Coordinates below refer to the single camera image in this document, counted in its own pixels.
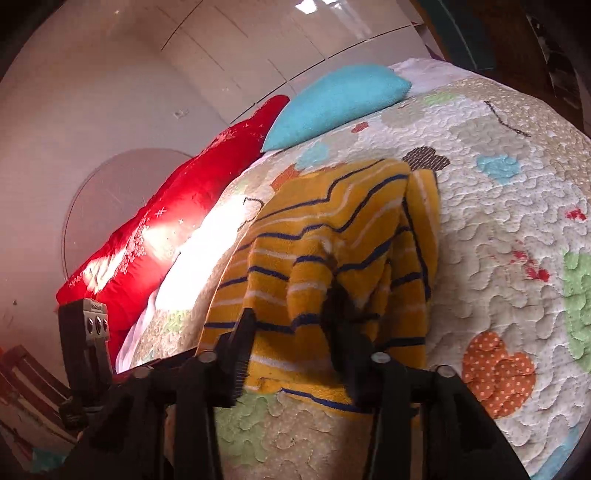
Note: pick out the patchwork heart quilt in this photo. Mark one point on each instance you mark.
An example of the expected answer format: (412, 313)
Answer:
(513, 283)

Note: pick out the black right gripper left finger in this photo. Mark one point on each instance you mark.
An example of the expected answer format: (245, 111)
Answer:
(162, 426)

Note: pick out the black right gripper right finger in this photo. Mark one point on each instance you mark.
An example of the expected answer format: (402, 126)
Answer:
(419, 416)

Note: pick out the white glossy wardrobe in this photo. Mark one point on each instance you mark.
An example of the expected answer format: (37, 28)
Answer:
(238, 53)

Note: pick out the yellow striped knit sweater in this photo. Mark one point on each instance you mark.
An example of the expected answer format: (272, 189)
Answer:
(371, 228)

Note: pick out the red floral duvet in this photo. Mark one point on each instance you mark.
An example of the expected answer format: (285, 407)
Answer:
(137, 256)

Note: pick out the turquoise knit pillow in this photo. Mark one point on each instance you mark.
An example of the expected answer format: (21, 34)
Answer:
(339, 97)

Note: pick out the white round headboard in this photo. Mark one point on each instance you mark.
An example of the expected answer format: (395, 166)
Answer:
(110, 196)

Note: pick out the white bed sheet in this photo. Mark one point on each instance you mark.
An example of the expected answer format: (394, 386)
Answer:
(129, 355)

